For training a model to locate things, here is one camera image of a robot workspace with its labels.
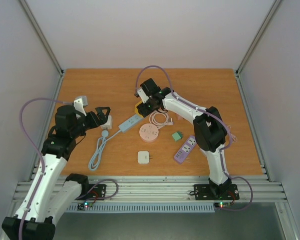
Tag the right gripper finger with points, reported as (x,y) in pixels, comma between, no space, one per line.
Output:
(151,109)
(142,109)

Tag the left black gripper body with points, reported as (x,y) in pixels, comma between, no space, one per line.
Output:
(94,122)

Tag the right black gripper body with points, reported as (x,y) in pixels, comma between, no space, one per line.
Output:
(142,110)

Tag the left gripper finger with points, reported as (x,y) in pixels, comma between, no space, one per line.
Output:
(100,112)
(107,111)

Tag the yellow cube socket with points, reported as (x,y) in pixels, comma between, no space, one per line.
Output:
(136,109)

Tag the green charger plug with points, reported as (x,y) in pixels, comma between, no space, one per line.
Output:
(177,136)

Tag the pink cube socket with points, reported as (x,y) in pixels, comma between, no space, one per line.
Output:
(179,117)

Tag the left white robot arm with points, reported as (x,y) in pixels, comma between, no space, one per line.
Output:
(39,213)

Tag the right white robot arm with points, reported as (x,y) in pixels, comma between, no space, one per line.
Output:
(209,131)

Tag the white cube socket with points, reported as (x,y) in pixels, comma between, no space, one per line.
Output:
(108,124)

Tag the pink round socket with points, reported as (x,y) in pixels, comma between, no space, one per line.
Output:
(148,132)

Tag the white flat charger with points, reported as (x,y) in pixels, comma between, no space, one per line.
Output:
(143,157)

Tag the purple power strip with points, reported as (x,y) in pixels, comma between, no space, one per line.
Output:
(185,150)

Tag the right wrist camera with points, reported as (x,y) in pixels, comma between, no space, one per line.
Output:
(146,90)

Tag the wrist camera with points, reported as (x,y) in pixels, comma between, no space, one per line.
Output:
(80,103)
(146,90)

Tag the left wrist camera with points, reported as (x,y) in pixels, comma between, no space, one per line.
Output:
(80,103)

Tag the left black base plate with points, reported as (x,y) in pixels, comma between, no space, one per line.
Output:
(97,193)

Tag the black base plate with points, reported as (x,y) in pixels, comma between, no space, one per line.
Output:
(204,192)
(97,193)

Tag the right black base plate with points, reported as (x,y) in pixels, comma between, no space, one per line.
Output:
(204,192)

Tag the grey slotted cable duct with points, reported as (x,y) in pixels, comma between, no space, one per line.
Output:
(131,208)

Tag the aluminium rail frame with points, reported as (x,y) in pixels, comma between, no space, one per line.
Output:
(149,189)

